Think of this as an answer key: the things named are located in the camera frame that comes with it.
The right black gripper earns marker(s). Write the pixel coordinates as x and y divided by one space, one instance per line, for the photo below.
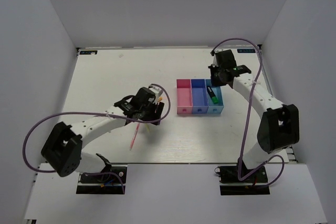
214 81

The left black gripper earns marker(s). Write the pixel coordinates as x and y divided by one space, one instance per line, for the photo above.
154 115

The green black highlighter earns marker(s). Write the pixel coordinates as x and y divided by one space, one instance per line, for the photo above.
212 95

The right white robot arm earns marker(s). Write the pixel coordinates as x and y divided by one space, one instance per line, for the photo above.
279 123

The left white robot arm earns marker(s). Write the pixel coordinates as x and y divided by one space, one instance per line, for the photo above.
63 149

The right corner label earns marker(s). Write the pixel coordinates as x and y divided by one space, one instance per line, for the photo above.
246 51

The corner label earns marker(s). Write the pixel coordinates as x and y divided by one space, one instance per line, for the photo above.
246 51
88 52

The pink thin pen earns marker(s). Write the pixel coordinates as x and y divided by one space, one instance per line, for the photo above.
134 136

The light blue drawer box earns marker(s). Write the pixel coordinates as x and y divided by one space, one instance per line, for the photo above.
212 107

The pink drawer box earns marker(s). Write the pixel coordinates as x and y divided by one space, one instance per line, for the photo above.
184 96

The left corner label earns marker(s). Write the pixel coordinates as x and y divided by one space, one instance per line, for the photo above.
88 52

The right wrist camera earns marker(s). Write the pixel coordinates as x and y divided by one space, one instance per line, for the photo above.
214 63

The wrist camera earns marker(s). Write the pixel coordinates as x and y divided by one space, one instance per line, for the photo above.
157 92
214 63

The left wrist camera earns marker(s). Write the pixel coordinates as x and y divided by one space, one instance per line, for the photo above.
157 92

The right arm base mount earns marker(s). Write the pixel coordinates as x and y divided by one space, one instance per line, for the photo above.
230 185

